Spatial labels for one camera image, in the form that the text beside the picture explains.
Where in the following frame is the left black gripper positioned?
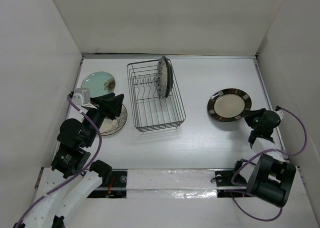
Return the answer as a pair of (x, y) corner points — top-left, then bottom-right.
(84, 91), (124, 146)

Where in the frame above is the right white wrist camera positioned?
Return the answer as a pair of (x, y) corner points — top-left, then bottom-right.
(275, 106), (284, 120)

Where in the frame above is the cream tree pattern plate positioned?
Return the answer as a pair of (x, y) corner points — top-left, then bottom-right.
(99, 104), (128, 136)

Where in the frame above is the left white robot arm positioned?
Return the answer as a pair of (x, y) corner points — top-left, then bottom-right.
(14, 89), (124, 228)

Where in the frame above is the brown rim cream plate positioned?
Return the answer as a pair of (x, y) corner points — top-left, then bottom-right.
(163, 56), (174, 98)

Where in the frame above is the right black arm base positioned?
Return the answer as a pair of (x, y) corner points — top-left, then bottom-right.
(211, 170), (253, 198)

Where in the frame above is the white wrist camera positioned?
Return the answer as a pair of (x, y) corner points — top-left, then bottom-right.
(275, 106), (284, 120)
(69, 88), (92, 107)

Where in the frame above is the striped dark rim plate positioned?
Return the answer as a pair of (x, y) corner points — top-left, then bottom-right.
(207, 88), (252, 122)

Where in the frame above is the light blue daisy plate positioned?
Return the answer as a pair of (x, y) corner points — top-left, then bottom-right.
(81, 71), (116, 98)

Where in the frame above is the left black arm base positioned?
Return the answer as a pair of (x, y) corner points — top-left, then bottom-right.
(88, 169), (128, 199)

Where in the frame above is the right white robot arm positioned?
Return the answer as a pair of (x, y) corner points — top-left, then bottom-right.
(243, 108), (296, 208)

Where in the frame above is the grey wire dish rack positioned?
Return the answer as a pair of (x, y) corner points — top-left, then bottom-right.
(126, 58), (186, 133)

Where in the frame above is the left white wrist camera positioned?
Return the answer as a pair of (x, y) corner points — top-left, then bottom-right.
(69, 88), (92, 107)

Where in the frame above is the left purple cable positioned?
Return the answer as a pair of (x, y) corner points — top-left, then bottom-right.
(13, 93), (102, 228)

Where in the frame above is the blue floral white plate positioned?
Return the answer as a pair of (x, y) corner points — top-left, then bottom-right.
(156, 56), (168, 98)

